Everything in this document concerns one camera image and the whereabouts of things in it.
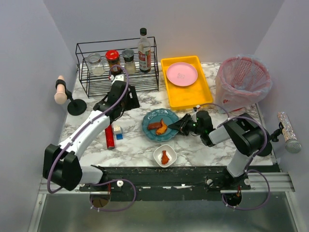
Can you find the black mounting base rail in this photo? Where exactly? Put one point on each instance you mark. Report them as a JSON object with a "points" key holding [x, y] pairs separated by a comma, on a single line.
{"points": [[177, 183]]}

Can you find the blue toy brick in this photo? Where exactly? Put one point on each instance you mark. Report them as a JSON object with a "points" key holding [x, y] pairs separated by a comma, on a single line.
{"points": [[119, 136]]}

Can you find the black wire rack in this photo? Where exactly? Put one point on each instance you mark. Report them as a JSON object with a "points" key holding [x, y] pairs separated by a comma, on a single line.
{"points": [[96, 86]]}

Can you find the beige handle on black stand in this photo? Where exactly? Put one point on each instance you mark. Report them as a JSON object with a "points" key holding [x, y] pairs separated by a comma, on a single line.
{"points": [[75, 107]]}

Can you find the yellow plastic tray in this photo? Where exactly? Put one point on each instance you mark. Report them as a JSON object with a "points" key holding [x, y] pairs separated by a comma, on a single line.
{"points": [[181, 98]]}

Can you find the small white square dish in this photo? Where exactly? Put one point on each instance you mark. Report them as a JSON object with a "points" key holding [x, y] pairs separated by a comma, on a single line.
{"points": [[158, 153]]}

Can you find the dark sauce glass bottle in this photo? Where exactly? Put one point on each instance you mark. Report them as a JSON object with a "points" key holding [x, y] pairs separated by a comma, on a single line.
{"points": [[144, 52]]}

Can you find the right aluminium extrusion rail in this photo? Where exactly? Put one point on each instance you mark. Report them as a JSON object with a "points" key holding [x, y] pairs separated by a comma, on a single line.
{"points": [[270, 182]]}

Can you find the brown grilled meat toy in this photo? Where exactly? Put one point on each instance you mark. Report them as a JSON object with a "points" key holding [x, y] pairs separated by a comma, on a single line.
{"points": [[154, 126]]}

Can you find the white toy brick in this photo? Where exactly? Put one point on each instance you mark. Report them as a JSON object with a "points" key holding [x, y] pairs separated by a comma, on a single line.
{"points": [[117, 129]]}

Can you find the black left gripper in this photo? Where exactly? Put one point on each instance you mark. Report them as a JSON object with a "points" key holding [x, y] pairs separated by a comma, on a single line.
{"points": [[133, 97]]}

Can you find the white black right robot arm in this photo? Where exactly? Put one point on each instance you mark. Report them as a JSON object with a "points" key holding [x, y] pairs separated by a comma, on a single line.
{"points": [[249, 137]]}

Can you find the pink round plate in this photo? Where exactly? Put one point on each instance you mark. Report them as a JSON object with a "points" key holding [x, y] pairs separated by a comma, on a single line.
{"points": [[182, 74]]}

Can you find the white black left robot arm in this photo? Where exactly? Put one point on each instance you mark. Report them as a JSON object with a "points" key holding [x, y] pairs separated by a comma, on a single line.
{"points": [[61, 164]]}

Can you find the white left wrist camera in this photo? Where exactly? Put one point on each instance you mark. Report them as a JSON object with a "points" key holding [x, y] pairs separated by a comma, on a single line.
{"points": [[119, 77]]}

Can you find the grey cap salt grinder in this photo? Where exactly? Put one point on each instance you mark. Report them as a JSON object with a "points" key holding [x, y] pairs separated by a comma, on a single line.
{"points": [[128, 56]]}

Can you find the glitter microphone on stand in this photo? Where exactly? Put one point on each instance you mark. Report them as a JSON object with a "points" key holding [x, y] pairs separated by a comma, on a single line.
{"points": [[292, 145]]}

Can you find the aluminium extrusion rail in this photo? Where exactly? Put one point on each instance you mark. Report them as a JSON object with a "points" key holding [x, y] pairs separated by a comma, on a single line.
{"points": [[270, 182], [43, 189]]}

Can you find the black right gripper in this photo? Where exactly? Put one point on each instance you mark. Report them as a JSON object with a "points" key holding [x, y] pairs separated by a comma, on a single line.
{"points": [[184, 126]]}

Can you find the fried chicken drumstick toy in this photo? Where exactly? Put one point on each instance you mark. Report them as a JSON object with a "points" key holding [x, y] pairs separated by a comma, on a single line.
{"points": [[165, 159]]}

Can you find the pink mesh waste basket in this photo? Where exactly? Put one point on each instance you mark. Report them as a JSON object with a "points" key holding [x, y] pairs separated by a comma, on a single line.
{"points": [[241, 81]]}

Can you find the teal glass plate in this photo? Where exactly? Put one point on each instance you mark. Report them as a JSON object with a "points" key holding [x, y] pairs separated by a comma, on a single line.
{"points": [[155, 116]]}

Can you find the red lid sauce jar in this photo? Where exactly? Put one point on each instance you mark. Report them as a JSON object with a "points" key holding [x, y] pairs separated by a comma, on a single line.
{"points": [[113, 59]]}

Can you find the clear glass salt jar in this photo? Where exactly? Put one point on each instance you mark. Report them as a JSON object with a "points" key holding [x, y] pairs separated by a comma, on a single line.
{"points": [[95, 64]]}

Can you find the red cylindrical can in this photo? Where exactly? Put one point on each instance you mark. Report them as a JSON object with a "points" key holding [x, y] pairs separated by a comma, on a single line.
{"points": [[109, 138]]}

